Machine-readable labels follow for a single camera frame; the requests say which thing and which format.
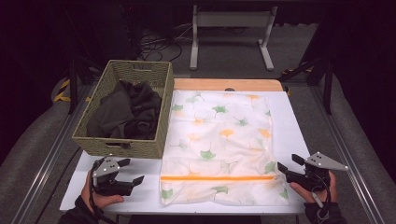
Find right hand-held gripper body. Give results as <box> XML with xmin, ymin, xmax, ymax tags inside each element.
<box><xmin>286</xmin><ymin>151</ymin><xmax>349</xmax><ymax>191</ymax></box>

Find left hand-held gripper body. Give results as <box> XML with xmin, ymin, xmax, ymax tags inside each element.
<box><xmin>92</xmin><ymin>157</ymin><xmax>134</xmax><ymax>197</ymax></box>

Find green woven basket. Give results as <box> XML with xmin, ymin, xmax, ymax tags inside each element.
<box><xmin>72</xmin><ymin>59</ymin><xmax>175</xmax><ymax>160</ymax></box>

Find dark clothing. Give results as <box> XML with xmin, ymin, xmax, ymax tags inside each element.
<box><xmin>86</xmin><ymin>79</ymin><xmax>163</xmax><ymax>141</ymax></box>

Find leaf-print mesh laundry bag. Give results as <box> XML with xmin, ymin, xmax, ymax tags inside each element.
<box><xmin>159</xmin><ymin>90</ymin><xmax>290</xmax><ymax>206</ymax></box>

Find person's right hand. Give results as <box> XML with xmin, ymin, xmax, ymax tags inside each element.
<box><xmin>289</xmin><ymin>171</ymin><xmax>339</xmax><ymax>204</ymax></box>

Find person's left hand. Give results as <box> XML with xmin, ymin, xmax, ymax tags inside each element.
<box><xmin>81</xmin><ymin>172</ymin><xmax>125</xmax><ymax>209</ymax></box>

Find black metal stand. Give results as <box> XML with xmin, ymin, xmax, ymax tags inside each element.
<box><xmin>68</xmin><ymin>57</ymin><xmax>94</xmax><ymax>115</ymax></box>
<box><xmin>279</xmin><ymin>55</ymin><xmax>335</xmax><ymax>116</ymax></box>

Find yellow-black floor tape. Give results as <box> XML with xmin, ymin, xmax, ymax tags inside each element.
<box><xmin>281</xmin><ymin>63</ymin><xmax>314</xmax><ymax>77</ymax></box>
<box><xmin>53</xmin><ymin>78</ymin><xmax>92</xmax><ymax>104</ymax></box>

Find grey metal stand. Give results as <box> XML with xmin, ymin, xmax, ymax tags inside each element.
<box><xmin>190</xmin><ymin>4</ymin><xmax>278</xmax><ymax>72</ymax></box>

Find grey metal floor rail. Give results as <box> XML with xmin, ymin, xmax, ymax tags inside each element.
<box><xmin>10</xmin><ymin>85</ymin><xmax>94</xmax><ymax>224</ymax></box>
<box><xmin>311</xmin><ymin>85</ymin><xmax>387</xmax><ymax>224</ymax></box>

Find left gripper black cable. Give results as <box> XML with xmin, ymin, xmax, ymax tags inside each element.
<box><xmin>88</xmin><ymin>171</ymin><xmax>108</xmax><ymax>220</ymax></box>

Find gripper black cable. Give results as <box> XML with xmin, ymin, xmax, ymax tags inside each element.
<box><xmin>88</xmin><ymin>171</ymin><xmax>108</xmax><ymax>220</ymax></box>
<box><xmin>311</xmin><ymin>174</ymin><xmax>332</xmax><ymax>222</ymax></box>

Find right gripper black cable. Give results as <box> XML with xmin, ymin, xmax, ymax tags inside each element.
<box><xmin>311</xmin><ymin>174</ymin><xmax>332</xmax><ymax>222</ymax></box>

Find black floor cables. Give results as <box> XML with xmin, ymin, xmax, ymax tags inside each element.
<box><xmin>136</xmin><ymin>24</ymin><xmax>194</xmax><ymax>63</ymax></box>

